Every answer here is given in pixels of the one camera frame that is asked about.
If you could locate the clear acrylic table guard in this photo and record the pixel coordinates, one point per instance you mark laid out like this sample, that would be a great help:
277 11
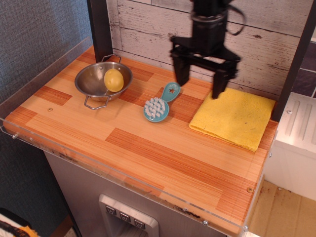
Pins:
189 182

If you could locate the left dark vertical post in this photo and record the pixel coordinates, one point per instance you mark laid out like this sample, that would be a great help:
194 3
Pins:
100 28

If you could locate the steel bowl with handles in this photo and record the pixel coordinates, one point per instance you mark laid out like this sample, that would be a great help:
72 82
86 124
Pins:
90 80

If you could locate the yellow object bottom left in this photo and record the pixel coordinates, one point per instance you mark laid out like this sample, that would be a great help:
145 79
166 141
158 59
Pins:
26 232

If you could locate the dark vertical post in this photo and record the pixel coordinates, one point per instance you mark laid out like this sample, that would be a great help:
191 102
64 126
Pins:
296 63
100 28

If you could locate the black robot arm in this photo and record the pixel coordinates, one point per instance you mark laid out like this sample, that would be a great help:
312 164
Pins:
213 7

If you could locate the yellow potato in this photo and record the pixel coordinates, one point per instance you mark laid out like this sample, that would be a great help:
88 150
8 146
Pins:
113 80

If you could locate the yellow towel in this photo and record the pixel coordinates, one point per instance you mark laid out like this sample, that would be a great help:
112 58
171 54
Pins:
236 117

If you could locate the white ridged appliance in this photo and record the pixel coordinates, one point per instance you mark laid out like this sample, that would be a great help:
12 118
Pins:
291 163

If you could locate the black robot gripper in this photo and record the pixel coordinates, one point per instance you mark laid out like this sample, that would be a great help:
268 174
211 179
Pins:
205 49

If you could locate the grey dispenser button panel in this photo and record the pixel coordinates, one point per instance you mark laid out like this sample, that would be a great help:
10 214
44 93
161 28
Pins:
122 220

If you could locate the teal scrub brush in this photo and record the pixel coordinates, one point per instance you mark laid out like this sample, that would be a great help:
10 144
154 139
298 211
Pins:
157 109

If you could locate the right dark vertical post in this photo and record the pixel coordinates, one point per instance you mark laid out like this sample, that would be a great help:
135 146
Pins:
296 63

